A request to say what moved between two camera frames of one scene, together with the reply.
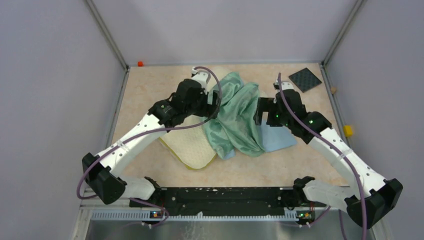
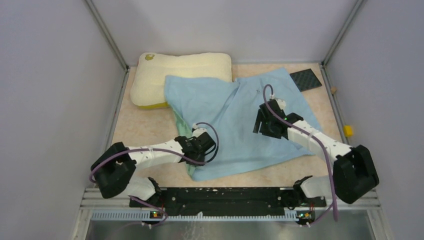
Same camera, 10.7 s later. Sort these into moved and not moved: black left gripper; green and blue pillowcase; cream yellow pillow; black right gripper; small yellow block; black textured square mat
Moved: cream yellow pillow; black left gripper; green and blue pillowcase; black right gripper
Not moved: black textured square mat; small yellow block
